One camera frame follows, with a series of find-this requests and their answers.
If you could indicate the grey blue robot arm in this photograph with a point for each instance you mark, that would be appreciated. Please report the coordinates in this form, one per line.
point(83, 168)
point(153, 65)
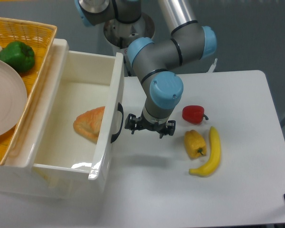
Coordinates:
point(153, 62)

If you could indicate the white top drawer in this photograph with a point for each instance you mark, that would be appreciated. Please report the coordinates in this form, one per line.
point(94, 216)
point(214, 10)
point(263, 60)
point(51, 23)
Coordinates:
point(88, 81)

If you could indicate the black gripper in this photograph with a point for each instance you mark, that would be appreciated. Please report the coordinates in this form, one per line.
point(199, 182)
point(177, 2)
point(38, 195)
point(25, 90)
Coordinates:
point(133, 124)

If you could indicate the yellow wicker basket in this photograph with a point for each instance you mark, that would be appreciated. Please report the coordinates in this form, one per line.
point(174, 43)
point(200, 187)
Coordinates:
point(39, 37)

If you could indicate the pink round plate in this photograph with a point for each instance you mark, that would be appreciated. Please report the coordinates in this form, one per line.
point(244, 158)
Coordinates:
point(13, 97)

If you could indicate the red bell pepper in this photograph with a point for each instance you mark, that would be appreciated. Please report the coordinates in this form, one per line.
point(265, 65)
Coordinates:
point(194, 114)

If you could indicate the yellow bell pepper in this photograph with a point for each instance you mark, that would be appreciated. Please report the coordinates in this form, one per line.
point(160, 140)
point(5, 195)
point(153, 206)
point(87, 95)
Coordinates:
point(195, 145)

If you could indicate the white drawer cabinet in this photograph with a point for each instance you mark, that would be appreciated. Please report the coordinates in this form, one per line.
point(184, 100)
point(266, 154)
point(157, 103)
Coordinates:
point(18, 174)

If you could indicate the green bell pepper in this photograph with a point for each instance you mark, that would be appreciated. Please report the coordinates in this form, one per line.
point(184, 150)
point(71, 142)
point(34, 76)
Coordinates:
point(18, 55)

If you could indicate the orange croissant bread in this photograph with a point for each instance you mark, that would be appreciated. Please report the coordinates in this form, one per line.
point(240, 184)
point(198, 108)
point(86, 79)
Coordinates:
point(89, 123)

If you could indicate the yellow banana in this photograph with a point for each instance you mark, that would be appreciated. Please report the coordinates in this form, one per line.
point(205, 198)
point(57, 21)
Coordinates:
point(213, 162)

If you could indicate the white bracket behind table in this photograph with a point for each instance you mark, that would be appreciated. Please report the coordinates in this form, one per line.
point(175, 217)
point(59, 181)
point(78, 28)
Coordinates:
point(213, 66)

